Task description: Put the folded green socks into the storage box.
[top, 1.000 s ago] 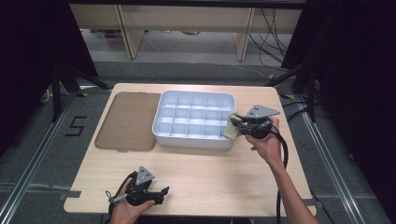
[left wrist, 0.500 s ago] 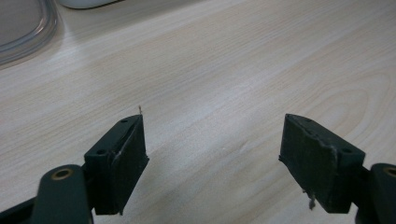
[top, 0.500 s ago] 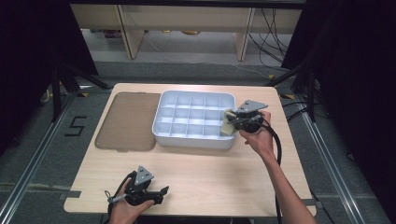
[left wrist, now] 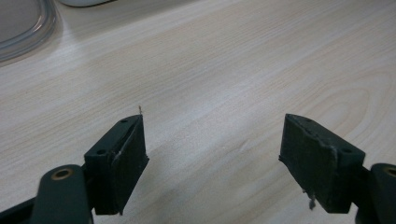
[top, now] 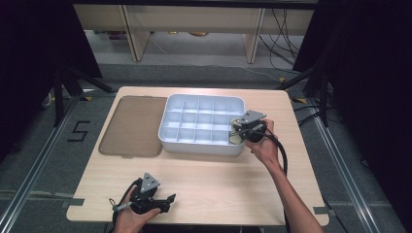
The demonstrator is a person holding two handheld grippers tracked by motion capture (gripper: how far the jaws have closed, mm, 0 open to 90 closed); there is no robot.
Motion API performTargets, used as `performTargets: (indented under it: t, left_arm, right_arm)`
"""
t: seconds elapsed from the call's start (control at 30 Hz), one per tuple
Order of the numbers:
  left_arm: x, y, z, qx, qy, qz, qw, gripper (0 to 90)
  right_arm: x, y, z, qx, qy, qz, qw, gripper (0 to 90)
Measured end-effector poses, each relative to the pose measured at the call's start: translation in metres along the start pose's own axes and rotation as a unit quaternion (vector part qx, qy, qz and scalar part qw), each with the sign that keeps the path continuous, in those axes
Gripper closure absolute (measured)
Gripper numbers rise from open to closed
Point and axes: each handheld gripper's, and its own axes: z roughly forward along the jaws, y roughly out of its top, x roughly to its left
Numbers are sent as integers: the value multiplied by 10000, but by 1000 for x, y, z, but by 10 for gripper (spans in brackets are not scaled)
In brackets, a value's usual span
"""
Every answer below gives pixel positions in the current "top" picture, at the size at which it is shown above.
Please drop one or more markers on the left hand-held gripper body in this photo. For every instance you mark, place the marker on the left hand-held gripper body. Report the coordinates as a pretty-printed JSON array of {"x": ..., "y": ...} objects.
[{"x": 145, "y": 192}]

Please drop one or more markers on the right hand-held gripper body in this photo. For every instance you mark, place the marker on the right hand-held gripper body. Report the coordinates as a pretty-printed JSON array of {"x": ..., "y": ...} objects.
[{"x": 252, "y": 124}]

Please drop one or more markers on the pale green sock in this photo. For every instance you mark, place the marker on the pale green sock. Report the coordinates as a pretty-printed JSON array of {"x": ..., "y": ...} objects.
[{"x": 236, "y": 139}]

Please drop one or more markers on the white divided storage box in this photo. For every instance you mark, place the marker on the white divided storage box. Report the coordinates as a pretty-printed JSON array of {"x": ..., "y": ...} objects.
[{"x": 200, "y": 124}]

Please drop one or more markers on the person's right hand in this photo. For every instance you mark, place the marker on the person's right hand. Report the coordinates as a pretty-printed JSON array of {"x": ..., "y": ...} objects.
[{"x": 265, "y": 149}]

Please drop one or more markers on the person's left hand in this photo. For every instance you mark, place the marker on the person's left hand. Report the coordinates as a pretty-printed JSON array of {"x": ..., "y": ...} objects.
[{"x": 131, "y": 218}]

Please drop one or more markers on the translucent grey lid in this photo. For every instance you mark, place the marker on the translucent grey lid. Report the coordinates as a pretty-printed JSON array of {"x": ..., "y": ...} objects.
[{"x": 132, "y": 126}]

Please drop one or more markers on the grey tape strip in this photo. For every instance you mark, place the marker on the grey tape strip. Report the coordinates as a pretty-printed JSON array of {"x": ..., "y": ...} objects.
[
  {"x": 324, "y": 211},
  {"x": 74, "y": 202}
]

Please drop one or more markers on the black metal stand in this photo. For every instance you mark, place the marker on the black metal stand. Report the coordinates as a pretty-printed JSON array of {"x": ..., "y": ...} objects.
[
  {"x": 315, "y": 84},
  {"x": 69, "y": 84}
]

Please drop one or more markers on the black curtain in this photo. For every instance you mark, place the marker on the black curtain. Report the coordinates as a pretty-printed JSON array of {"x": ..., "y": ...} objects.
[
  {"x": 32, "y": 48},
  {"x": 372, "y": 64}
]

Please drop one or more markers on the metal floor rail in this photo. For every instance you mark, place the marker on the metal floor rail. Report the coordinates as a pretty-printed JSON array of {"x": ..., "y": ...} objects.
[
  {"x": 39, "y": 155},
  {"x": 343, "y": 168}
]

